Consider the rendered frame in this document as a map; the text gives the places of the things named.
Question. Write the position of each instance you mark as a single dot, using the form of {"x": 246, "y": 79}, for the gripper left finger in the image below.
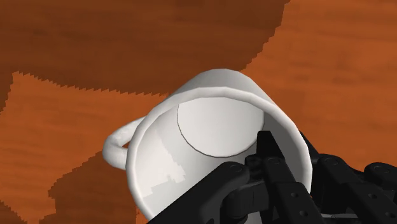
{"x": 279, "y": 186}

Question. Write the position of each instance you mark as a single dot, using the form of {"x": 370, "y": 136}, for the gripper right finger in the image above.
{"x": 350, "y": 189}

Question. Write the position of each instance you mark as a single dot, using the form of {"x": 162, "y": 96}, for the white mug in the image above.
{"x": 217, "y": 124}

